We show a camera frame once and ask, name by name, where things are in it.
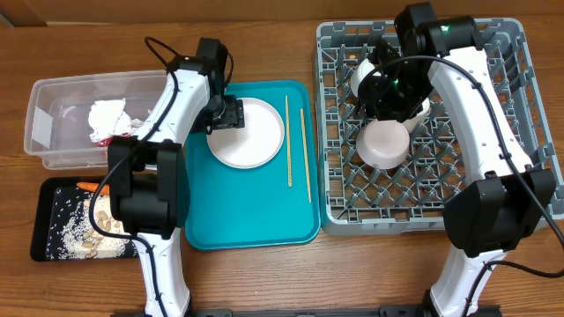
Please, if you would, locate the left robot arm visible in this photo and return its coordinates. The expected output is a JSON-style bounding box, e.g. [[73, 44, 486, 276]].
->
[[103, 38, 245, 316]]

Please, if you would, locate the orange carrot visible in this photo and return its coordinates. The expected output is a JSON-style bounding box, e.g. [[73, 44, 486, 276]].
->
[[77, 182, 110, 195]]

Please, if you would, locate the clear plastic bin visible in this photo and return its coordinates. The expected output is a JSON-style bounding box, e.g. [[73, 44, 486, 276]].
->
[[24, 70, 167, 170]]

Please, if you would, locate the grey dish rack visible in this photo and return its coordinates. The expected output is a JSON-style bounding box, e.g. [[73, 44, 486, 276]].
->
[[315, 18, 562, 235]]

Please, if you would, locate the large pink plate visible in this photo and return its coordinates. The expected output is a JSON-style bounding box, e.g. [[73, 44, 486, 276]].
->
[[207, 98, 285, 169]]

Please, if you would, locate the white cup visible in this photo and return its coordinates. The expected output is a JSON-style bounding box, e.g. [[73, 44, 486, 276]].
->
[[403, 99, 430, 133]]

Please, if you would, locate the white bowl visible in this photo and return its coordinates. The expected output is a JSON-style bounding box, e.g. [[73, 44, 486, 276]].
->
[[350, 58, 375, 97]]

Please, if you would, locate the white napkin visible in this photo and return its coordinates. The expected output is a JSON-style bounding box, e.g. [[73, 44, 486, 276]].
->
[[88, 99, 132, 143]]

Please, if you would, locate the red snack wrapper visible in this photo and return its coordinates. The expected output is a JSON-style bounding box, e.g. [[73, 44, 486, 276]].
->
[[96, 136, 112, 147]]

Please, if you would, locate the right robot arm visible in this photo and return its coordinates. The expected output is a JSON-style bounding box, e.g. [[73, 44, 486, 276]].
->
[[356, 3, 556, 316]]

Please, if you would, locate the peanut shells and rice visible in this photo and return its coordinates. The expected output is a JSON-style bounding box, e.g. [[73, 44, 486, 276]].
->
[[45, 186, 137, 262]]

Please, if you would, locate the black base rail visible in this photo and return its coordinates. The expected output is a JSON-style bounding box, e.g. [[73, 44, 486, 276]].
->
[[109, 304, 503, 317]]

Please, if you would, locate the teal serving tray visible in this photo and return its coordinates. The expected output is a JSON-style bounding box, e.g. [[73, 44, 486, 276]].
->
[[185, 80, 321, 250]]

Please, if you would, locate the black plastic tray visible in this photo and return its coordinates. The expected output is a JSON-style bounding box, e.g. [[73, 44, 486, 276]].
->
[[29, 174, 142, 262]]

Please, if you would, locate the wooden chopstick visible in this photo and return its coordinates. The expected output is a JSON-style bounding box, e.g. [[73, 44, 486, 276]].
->
[[300, 108, 312, 203], [285, 95, 293, 188]]

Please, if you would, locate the aluminium foil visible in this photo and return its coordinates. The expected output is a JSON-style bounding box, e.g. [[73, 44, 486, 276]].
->
[[130, 118, 152, 139]]

